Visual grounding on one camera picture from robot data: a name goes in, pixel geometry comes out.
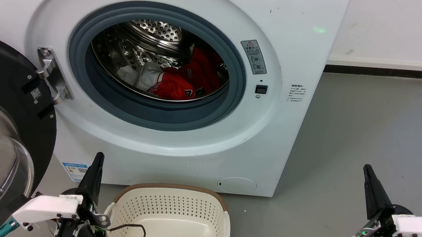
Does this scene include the washing machine door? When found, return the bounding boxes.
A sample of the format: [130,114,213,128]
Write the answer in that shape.
[0,33,64,237]

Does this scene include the silver metal door hinge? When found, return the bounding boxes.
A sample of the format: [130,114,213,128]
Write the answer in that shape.
[33,47,78,106]

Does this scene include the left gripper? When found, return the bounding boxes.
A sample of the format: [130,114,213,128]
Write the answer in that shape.
[11,145,116,237]

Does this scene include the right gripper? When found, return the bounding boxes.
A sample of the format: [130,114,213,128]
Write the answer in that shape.
[350,163,422,237]

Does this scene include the white front-load washing machine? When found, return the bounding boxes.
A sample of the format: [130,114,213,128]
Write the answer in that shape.
[0,0,352,202]

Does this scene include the grey rubber door gasket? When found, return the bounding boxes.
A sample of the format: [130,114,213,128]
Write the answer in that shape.
[63,0,252,137]

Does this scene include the white and black baseboard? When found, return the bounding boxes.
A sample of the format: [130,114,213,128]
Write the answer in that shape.
[324,54,422,80]

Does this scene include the round white filter cover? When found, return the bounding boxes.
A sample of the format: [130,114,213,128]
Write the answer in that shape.
[217,176,258,195]

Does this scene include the white garment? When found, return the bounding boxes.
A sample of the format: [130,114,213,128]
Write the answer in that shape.
[116,59,165,92]

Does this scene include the blue energy label sticker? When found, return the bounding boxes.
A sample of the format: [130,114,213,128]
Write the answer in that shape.
[60,162,89,183]

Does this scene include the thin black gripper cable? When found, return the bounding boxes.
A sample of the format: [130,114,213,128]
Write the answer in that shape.
[107,222,147,237]

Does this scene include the grey warning sticker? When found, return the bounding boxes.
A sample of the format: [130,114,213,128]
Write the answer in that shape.
[238,38,270,76]

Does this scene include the red garment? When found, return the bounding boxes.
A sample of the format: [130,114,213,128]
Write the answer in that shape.
[147,43,229,105]

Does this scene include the steel washing machine drum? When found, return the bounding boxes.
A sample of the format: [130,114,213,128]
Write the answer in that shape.
[87,15,234,106]

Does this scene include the cream perforated laundry basket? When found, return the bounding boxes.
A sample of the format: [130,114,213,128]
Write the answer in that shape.
[102,179,234,237]

